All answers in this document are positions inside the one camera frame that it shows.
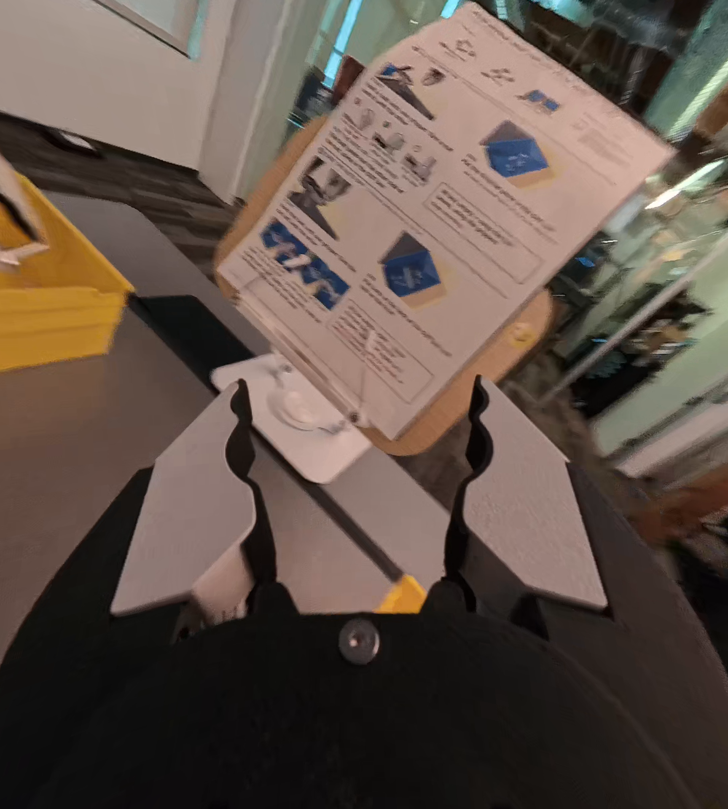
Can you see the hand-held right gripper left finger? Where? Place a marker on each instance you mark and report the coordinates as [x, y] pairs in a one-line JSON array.
[[180, 524]]

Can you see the yellow divided plastic bin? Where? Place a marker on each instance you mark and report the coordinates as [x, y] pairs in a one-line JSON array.
[[35, 322]]

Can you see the black wall outlet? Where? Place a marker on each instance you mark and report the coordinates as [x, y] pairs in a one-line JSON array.
[[76, 142]]

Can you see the white stand base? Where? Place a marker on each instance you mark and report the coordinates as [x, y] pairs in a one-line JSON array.
[[319, 452]]

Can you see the glass partition door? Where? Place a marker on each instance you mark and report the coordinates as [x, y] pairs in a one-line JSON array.
[[686, 303]]

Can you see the large paned window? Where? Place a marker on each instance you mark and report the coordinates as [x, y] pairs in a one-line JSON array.
[[155, 19]]

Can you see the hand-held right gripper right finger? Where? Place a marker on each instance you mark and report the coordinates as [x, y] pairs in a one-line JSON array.
[[528, 524]]

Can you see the printed instruction sheet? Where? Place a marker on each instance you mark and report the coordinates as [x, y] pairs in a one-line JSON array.
[[465, 189]]

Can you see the black flat pad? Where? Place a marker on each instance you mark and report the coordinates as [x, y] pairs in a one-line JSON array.
[[199, 335]]

